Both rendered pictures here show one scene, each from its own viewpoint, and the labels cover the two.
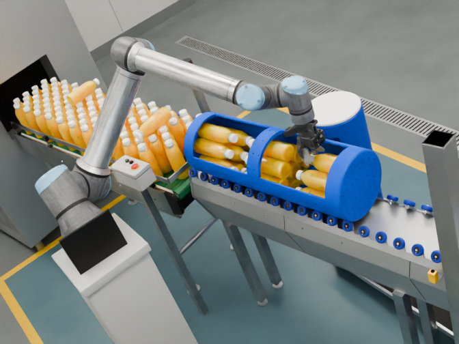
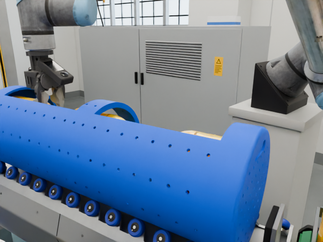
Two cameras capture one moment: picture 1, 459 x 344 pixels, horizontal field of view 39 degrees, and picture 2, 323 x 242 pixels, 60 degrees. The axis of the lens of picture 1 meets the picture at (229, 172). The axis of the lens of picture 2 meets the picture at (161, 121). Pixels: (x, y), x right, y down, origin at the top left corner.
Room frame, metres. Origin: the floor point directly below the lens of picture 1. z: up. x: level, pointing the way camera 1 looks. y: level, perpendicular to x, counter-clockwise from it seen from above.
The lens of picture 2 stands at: (2.98, -0.35, 1.43)
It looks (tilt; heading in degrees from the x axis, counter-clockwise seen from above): 18 degrees down; 156
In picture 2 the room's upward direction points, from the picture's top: straight up
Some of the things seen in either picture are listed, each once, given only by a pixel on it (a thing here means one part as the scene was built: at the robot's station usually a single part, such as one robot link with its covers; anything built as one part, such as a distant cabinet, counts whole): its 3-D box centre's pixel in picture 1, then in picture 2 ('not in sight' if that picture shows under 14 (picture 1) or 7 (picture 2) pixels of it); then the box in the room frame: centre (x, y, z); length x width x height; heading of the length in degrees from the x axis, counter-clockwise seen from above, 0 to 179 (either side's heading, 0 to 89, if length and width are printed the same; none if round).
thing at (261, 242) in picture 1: (263, 247); not in sight; (2.60, -0.02, 0.31); 0.06 x 0.06 x 0.63; 35
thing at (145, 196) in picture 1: (173, 252); not in sight; (2.62, 0.43, 0.50); 0.04 x 0.04 x 1.00; 35
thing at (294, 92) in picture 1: (296, 95); (36, 12); (2.02, -0.33, 1.47); 0.10 x 0.09 x 0.12; 62
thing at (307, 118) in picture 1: (302, 114); (38, 43); (2.02, -0.34, 1.39); 0.10 x 0.09 x 0.05; 125
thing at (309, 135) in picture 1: (308, 132); (42, 70); (2.02, -0.34, 1.30); 0.09 x 0.08 x 0.12; 35
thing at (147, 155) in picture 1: (149, 163); not in sight; (2.73, 0.35, 1.00); 0.07 x 0.07 x 0.19
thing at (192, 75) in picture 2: not in sight; (156, 95); (0.21, 0.82, 0.72); 2.15 x 0.54 x 1.45; 23
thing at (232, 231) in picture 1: (246, 264); not in sight; (2.52, 0.10, 0.31); 0.06 x 0.06 x 0.63; 35
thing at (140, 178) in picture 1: (132, 173); not in sight; (2.62, 0.43, 1.05); 0.20 x 0.10 x 0.10; 35
